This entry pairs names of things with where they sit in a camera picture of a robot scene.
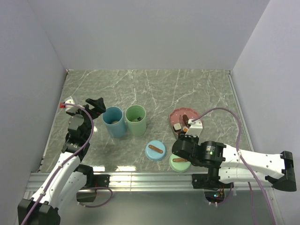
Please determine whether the green lid with handle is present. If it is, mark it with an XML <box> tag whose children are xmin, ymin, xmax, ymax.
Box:
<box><xmin>169</xmin><ymin>154</ymin><xmax>191</xmax><ymax>173</ymax></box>

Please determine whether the green cylindrical lunch container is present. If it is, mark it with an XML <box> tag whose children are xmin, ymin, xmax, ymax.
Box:
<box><xmin>125</xmin><ymin>105</ymin><xmax>147</xmax><ymax>136</ymax></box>

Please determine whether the pink dotted plate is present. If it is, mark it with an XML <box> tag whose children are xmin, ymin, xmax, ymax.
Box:
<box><xmin>169</xmin><ymin>107</ymin><xmax>199</xmax><ymax>139</ymax></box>

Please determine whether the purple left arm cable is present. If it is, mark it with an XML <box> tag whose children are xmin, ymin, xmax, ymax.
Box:
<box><xmin>22</xmin><ymin>104</ymin><xmax>113</xmax><ymax>225</ymax></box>

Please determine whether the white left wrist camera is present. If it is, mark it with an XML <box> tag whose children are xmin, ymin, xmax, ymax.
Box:
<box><xmin>59</xmin><ymin>96</ymin><xmax>81</xmax><ymax>113</ymax></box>

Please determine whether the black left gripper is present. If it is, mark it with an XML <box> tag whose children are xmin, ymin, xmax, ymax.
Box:
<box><xmin>67</xmin><ymin>97</ymin><xmax>105</xmax><ymax>140</ymax></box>

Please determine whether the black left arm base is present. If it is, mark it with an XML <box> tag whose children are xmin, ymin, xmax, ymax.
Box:
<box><xmin>85</xmin><ymin>174</ymin><xmax>110</xmax><ymax>188</ymax></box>

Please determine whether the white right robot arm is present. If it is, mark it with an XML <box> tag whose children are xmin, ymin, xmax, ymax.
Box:
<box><xmin>172</xmin><ymin>134</ymin><xmax>297</xmax><ymax>192</ymax></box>

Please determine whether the blue cylindrical lunch container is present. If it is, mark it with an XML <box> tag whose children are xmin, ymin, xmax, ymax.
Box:
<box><xmin>102</xmin><ymin>106</ymin><xmax>127</xmax><ymax>138</ymax></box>

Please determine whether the blue lid with handle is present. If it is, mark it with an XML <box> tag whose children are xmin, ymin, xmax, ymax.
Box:
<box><xmin>145</xmin><ymin>140</ymin><xmax>166</xmax><ymax>161</ymax></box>

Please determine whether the yellow sushi roll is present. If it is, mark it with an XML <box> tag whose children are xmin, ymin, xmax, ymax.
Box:
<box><xmin>173</xmin><ymin>123</ymin><xmax>182</xmax><ymax>131</ymax></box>

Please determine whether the aluminium front frame rail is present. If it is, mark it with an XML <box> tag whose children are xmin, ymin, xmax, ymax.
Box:
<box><xmin>25</xmin><ymin>171</ymin><xmax>274</xmax><ymax>193</ymax></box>

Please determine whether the aluminium table edge rail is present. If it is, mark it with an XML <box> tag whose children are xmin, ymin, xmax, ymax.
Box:
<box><xmin>226</xmin><ymin>70</ymin><xmax>255</xmax><ymax>152</ymax></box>

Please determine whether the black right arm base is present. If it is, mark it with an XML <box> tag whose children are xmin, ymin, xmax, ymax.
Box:
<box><xmin>192</xmin><ymin>173</ymin><xmax>234</xmax><ymax>190</ymax></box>

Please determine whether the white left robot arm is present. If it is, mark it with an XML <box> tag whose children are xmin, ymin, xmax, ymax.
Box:
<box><xmin>17</xmin><ymin>97</ymin><xmax>110</xmax><ymax>225</ymax></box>

